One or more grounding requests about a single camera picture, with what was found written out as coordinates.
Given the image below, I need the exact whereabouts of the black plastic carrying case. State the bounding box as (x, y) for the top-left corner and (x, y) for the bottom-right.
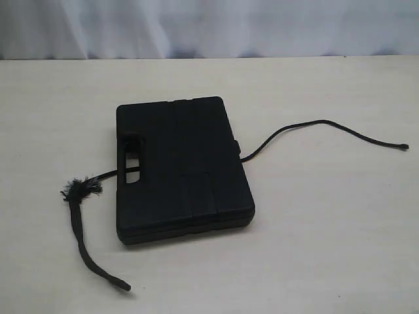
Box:
(116, 96), (255, 245)

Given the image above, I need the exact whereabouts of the black frayed cord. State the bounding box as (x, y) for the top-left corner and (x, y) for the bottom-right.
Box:
(60, 119), (409, 292)

